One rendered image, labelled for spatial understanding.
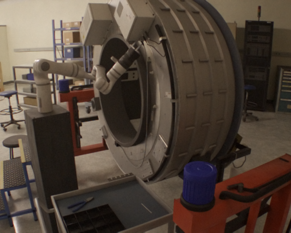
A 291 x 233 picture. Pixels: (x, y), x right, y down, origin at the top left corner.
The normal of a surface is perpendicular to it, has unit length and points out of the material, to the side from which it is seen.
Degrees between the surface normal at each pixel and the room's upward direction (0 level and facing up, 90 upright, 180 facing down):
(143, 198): 0
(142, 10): 42
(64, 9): 90
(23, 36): 90
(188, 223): 90
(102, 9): 55
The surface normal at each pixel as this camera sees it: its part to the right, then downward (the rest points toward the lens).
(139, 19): 0.36, 0.84
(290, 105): -0.36, 0.28
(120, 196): 0.00, -0.96
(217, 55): 0.45, -0.14
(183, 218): -0.87, 0.14
